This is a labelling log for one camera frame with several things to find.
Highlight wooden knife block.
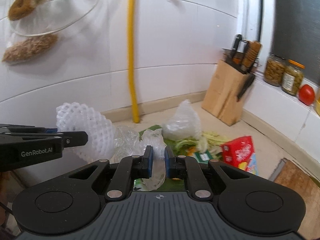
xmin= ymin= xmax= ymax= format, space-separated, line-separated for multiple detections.
xmin=201 ymin=59 xmax=256 ymax=126

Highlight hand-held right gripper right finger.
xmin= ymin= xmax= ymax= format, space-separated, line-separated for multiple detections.
xmin=164 ymin=146 xmax=251 ymax=202

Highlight large jagged green leaf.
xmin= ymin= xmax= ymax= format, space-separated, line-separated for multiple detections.
xmin=135 ymin=124 xmax=190 ymax=191

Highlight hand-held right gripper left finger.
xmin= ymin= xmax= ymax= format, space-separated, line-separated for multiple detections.
xmin=67 ymin=146 xmax=154 ymax=202

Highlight wooden handled cleaver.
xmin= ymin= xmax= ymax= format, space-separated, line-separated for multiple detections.
xmin=239 ymin=41 xmax=263 ymax=75

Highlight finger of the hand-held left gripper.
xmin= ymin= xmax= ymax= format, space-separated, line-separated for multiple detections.
xmin=21 ymin=131 xmax=88 ymax=147
xmin=0 ymin=124 xmax=58 ymax=134

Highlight small green white packet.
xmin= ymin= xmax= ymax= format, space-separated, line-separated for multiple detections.
xmin=194 ymin=151 xmax=212 ymax=163

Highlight wooden cutting board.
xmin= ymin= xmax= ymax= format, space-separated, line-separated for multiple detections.
xmin=273 ymin=159 xmax=320 ymax=240

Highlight red and blue carton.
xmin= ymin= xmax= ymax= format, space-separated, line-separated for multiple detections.
xmin=220 ymin=135 xmax=258 ymax=176

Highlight yellow pipe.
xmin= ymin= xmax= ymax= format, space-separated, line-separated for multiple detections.
xmin=127 ymin=0 xmax=141 ymax=124

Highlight metal bowl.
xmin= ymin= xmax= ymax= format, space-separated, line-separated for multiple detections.
xmin=222 ymin=48 xmax=259 ymax=64

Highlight white foam fruit net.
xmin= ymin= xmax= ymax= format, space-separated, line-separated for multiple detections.
xmin=55 ymin=102 xmax=116 ymax=165

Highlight black handled knife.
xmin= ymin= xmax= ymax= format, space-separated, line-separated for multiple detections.
xmin=226 ymin=34 xmax=243 ymax=64

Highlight light green cabbage strips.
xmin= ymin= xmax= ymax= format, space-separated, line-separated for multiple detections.
xmin=175 ymin=139 xmax=223 ymax=159

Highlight thin clear plastic bag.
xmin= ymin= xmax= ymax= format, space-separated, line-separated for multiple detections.
xmin=9 ymin=0 xmax=105 ymax=37

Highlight grey metal strip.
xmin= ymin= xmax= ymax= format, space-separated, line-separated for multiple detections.
xmin=268 ymin=157 xmax=288 ymax=181

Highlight red tomato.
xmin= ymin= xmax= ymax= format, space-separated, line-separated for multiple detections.
xmin=298 ymin=84 xmax=316 ymax=106

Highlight glass jar of pickles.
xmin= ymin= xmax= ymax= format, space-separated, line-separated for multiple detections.
xmin=282 ymin=59 xmax=305 ymax=96

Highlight dark window pane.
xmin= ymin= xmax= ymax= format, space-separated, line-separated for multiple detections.
xmin=271 ymin=0 xmax=320 ymax=85

